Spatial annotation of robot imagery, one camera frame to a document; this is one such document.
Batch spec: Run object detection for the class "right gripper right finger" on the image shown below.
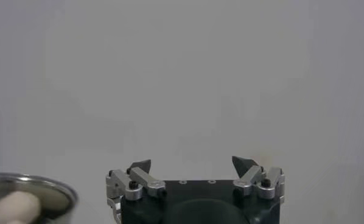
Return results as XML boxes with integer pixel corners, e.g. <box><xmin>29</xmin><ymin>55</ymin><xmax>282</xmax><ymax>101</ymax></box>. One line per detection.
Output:
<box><xmin>231</xmin><ymin>155</ymin><xmax>285</xmax><ymax>200</ymax></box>

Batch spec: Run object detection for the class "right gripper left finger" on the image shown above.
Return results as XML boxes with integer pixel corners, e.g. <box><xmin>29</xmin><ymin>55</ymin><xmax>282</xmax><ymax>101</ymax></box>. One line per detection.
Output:
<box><xmin>105</xmin><ymin>159</ymin><xmax>167</xmax><ymax>201</ymax></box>

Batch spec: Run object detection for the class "white steamed baozi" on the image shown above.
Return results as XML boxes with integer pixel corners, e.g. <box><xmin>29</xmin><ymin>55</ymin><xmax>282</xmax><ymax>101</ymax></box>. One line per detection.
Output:
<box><xmin>0</xmin><ymin>191</ymin><xmax>43</xmax><ymax>224</ymax></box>

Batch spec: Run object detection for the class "stainless steel steamer basket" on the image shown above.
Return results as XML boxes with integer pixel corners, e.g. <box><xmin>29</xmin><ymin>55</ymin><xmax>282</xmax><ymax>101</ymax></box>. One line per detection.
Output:
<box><xmin>0</xmin><ymin>172</ymin><xmax>79</xmax><ymax>224</ymax></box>

